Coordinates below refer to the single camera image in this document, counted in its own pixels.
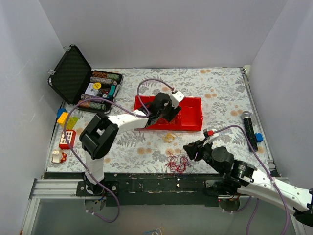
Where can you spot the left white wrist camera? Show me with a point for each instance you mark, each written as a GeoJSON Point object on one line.
{"type": "Point", "coordinates": [176, 98]}

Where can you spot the black poker chip case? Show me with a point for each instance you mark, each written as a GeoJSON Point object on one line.
{"type": "Point", "coordinates": [74, 80]}

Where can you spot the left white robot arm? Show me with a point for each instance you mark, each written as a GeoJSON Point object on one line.
{"type": "Point", "coordinates": [98, 137]}

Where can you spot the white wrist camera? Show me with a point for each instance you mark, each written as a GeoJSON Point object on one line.
{"type": "Point", "coordinates": [210, 136]}
{"type": "Point", "coordinates": [176, 98]}

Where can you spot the yellow green toy bricks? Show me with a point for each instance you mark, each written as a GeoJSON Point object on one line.
{"type": "Point", "coordinates": [69, 121]}

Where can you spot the small blue block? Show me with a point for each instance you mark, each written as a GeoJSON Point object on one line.
{"type": "Point", "coordinates": [259, 137]}

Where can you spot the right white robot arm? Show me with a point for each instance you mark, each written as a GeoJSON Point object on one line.
{"type": "Point", "coordinates": [243, 178]}

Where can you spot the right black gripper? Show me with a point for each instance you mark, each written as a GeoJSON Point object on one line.
{"type": "Point", "coordinates": [198, 149]}

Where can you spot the white red toy figure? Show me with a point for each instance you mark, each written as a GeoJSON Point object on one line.
{"type": "Point", "coordinates": [58, 157]}

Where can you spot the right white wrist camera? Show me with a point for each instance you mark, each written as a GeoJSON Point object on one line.
{"type": "Point", "coordinates": [210, 136]}

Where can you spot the black handheld microphone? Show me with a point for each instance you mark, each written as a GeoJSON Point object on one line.
{"type": "Point", "coordinates": [246, 117]}

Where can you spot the blue toy brick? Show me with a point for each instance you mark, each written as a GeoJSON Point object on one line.
{"type": "Point", "coordinates": [60, 112]}

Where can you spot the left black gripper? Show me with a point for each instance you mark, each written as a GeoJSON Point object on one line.
{"type": "Point", "coordinates": [169, 113]}

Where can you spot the red three-compartment tray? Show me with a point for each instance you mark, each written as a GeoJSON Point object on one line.
{"type": "Point", "coordinates": [188, 119]}

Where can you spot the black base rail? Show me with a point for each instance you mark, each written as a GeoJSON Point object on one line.
{"type": "Point", "coordinates": [161, 189]}

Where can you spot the red white toy brick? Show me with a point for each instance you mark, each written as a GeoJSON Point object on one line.
{"type": "Point", "coordinates": [67, 139]}

